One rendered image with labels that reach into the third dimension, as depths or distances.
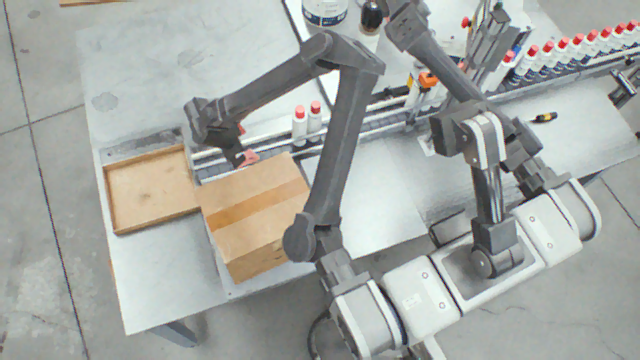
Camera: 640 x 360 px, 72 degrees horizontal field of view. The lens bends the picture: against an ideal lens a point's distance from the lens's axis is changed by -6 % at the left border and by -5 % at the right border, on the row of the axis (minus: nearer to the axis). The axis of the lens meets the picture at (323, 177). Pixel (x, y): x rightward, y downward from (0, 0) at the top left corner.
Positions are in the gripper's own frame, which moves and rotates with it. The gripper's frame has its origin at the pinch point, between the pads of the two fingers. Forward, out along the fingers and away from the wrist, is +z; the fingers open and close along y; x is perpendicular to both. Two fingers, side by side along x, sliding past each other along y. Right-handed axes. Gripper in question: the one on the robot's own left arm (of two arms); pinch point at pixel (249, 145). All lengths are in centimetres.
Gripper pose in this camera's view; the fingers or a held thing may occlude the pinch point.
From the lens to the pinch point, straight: 133.6
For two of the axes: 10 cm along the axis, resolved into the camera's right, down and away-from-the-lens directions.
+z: 5.1, 1.1, 8.5
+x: -7.3, 5.8, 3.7
